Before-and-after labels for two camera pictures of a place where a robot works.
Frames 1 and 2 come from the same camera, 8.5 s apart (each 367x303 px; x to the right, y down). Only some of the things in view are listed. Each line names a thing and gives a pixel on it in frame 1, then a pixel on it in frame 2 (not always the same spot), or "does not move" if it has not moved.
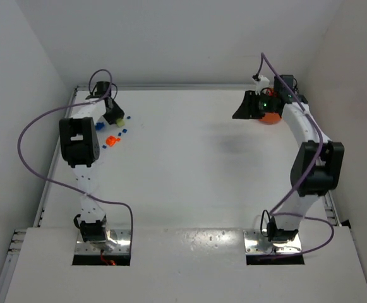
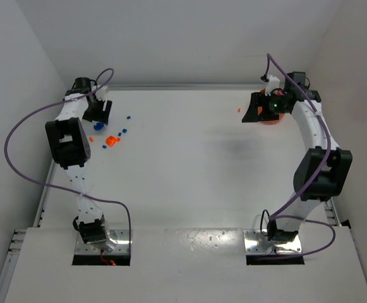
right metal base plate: [256, 242] does not move
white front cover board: [189, 265] does not move
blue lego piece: [99, 126] does not move
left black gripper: [111, 112] -> [98, 111]
